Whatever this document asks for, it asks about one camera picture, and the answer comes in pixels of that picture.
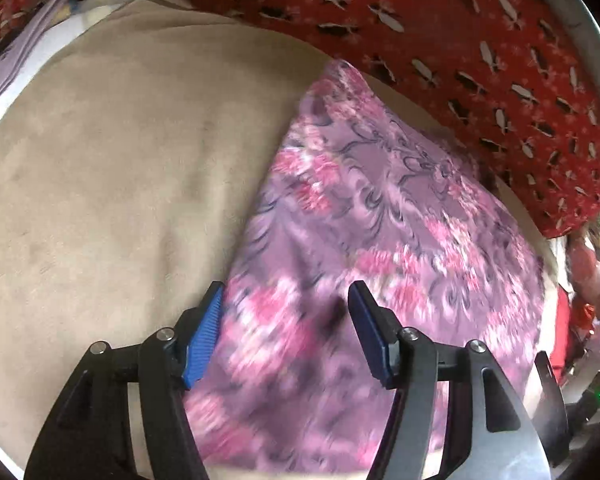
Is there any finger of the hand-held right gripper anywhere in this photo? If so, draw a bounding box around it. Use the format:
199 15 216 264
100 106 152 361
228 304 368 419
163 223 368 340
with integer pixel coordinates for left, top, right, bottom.
534 351 571 467

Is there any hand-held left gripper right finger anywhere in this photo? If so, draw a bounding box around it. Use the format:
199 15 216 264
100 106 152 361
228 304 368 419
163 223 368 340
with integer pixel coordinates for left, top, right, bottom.
347 281 551 480

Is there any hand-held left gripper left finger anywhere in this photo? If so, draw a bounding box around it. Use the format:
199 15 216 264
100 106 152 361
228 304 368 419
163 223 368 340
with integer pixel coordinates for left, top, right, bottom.
24 281 226 480

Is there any purple floral shirt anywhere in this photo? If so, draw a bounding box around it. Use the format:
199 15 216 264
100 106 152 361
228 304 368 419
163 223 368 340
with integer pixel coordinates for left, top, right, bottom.
182 59 548 476

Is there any plain red cloth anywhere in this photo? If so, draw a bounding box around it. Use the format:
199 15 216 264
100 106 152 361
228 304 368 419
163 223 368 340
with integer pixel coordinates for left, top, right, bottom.
550 285 583 386

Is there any doll in plastic wrap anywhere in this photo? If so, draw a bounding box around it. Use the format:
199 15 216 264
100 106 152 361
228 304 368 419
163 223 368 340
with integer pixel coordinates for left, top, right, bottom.
562 215 600 328

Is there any beige fleece blanket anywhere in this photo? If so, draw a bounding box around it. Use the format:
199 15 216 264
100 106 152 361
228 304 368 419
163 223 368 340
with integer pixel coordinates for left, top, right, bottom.
0 0 561 480

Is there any red patterned blanket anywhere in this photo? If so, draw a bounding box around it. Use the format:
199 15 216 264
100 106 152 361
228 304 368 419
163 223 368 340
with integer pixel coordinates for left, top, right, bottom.
150 0 600 238

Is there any lavender folded cloth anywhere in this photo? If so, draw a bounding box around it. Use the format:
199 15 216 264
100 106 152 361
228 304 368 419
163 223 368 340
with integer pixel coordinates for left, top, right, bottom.
0 0 78 106

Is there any red floral cloth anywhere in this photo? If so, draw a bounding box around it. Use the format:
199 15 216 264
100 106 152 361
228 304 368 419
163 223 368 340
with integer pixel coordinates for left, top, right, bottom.
0 0 81 61

